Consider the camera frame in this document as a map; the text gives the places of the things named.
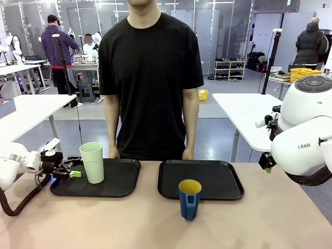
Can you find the black plastic tray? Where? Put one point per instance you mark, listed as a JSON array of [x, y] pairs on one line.
[[215, 179], [116, 179]]

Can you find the person's left forearm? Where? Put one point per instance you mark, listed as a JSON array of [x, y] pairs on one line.
[[190, 132]]

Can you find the person's left hand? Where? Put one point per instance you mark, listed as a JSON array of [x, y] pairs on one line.
[[188, 154]]

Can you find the large yellow basket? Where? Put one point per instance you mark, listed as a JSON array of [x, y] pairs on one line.
[[303, 74]]

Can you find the white table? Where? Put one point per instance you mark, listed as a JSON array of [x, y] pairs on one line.
[[39, 106], [241, 116]]

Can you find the seated person in white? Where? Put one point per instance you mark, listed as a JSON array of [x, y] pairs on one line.
[[89, 48]]

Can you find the blue mug yellow inside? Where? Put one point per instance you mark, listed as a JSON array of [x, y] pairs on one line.
[[189, 205]]

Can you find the white shoe rack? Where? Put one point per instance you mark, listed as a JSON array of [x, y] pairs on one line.
[[229, 70]]

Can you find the black pole white top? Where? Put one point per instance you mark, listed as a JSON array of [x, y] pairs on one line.
[[271, 59]]

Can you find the person's right hand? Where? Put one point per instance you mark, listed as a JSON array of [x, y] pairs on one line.
[[114, 153]]

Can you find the person in purple jacket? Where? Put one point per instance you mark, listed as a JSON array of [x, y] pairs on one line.
[[55, 46]]

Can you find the small yellow basket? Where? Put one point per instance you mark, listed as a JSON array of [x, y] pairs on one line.
[[203, 95]]

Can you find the black lidded white container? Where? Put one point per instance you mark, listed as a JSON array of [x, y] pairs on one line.
[[276, 108]]

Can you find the black bags pile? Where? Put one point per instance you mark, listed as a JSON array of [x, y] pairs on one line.
[[255, 62]]

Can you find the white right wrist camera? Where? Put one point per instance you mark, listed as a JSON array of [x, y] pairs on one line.
[[260, 123]]

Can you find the tall light green cup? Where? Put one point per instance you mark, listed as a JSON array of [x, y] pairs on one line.
[[93, 166]]

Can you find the white background desk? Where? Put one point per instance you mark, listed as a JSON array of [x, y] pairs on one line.
[[23, 68]]

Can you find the grey stool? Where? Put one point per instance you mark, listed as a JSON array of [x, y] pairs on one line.
[[85, 92]]

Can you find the white humanoid robot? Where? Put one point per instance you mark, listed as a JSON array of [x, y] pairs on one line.
[[14, 46]]

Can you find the person's right forearm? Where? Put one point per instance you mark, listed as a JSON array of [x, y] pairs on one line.
[[113, 135]]

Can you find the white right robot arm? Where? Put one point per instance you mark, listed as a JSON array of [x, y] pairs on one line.
[[298, 109]]

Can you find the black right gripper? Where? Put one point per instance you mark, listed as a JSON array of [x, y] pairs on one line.
[[266, 160]]

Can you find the person in black puffer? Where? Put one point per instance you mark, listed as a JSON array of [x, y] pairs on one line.
[[310, 44]]

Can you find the blue grey box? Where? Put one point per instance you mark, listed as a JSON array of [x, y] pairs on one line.
[[6, 107]]

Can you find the person in black t-shirt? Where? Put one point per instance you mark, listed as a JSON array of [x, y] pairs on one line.
[[150, 77]]

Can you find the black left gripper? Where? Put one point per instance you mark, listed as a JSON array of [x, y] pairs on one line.
[[52, 163]]

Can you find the black camera tripod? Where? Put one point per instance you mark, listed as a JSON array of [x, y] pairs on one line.
[[63, 64]]

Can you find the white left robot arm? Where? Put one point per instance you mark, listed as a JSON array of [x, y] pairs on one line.
[[10, 160]]

